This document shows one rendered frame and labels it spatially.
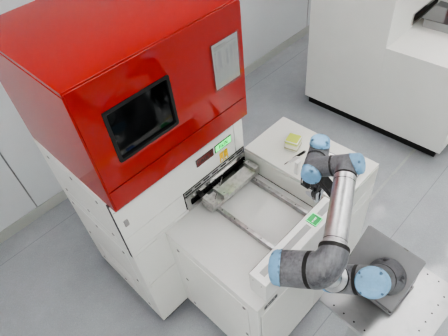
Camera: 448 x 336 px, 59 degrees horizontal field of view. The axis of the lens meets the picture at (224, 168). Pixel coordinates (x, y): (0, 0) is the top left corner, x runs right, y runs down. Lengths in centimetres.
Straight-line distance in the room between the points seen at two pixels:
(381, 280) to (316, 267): 42
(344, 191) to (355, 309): 67
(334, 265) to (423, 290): 80
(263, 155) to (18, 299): 201
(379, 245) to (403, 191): 162
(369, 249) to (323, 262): 62
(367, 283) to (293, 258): 43
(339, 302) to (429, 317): 36
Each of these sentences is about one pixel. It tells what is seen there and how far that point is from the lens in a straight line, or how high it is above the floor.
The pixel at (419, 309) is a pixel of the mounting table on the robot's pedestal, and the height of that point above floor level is 82.
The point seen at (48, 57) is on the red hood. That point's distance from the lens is 155.
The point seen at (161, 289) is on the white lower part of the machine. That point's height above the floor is 40.
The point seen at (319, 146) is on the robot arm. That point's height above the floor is 146.
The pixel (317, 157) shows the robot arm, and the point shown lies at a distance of 149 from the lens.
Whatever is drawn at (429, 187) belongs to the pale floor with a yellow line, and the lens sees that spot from 350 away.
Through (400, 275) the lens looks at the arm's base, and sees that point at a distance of 176.
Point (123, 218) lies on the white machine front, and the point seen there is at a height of 111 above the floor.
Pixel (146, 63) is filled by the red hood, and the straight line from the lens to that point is 146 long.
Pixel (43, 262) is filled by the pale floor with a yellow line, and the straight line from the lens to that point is 332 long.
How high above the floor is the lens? 249
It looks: 46 degrees down
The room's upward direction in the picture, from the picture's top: 8 degrees counter-clockwise
